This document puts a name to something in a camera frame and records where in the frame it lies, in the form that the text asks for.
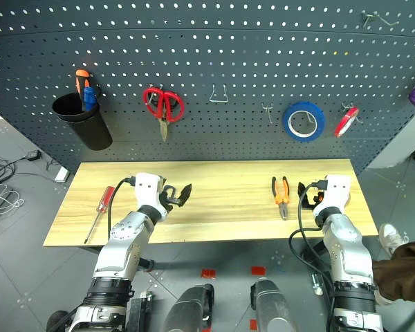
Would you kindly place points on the brown trouser leg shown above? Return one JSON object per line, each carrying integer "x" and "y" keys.
{"x": 404, "y": 273}

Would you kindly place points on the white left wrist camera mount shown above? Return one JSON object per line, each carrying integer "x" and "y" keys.
{"x": 148, "y": 190}

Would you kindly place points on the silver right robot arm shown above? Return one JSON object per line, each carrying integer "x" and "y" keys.
{"x": 347, "y": 249}

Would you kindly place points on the metal table foot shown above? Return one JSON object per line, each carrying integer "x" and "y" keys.
{"x": 317, "y": 283}

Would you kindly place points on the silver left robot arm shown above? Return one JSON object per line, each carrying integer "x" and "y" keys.
{"x": 122, "y": 249}

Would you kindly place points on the white sneaker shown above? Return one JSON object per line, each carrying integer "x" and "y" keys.
{"x": 391, "y": 237}

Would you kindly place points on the dark grey metal pegboard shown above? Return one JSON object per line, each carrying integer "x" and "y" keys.
{"x": 207, "y": 52}

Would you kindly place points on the dark rounded robot shape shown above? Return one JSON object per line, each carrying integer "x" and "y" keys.
{"x": 271, "y": 307}
{"x": 188, "y": 309}

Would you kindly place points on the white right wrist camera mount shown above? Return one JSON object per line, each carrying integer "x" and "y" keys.
{"x": 335, "y": 193}

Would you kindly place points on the black plastic cup holder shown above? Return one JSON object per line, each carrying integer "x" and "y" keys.
{"x": 90, "y": 129}

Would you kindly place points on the red tape roll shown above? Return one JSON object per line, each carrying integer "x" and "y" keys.
{"x": 342, "y": 124}

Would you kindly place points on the black power adapter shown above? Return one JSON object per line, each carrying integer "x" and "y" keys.
{"x": 34, "y": 155}

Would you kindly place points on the orange and black pliers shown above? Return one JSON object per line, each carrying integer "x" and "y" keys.
{"x": 282, "y": 200}

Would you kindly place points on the red floor marker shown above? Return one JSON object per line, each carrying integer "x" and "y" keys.
{"x": 208, "y": 273}
{"x": 253, "y": 324}
{"x": 258, "y": 270}

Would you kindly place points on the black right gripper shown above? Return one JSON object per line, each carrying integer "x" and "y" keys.
{"x": 316, "y": 198}

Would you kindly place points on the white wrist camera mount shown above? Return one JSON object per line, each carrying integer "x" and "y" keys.
{"x": 335, "y": 193}
{"x": 148, "y": 190}

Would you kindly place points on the long metal double hook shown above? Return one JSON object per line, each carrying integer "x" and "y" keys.
{"x": 380, "y": 19}

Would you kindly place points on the black wheel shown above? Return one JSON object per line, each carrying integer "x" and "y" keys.
{"x": 57, "y": 321}

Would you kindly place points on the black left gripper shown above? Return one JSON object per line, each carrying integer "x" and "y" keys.
{"x": 166, "y": 200}

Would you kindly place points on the metal tape hook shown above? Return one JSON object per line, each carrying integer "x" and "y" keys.
{"x": 349, "y": 105}
{"x": 311, "y": 121}

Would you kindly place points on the metal scissors hook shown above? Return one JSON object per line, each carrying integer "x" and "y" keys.
{"x": 155, "y": 90}

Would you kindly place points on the small metal peg hook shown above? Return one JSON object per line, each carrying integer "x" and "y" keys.
{"x": 268, "y": 110}

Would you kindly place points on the blue tape roll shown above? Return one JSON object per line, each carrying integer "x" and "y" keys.
{"x": 290, "y": 129}

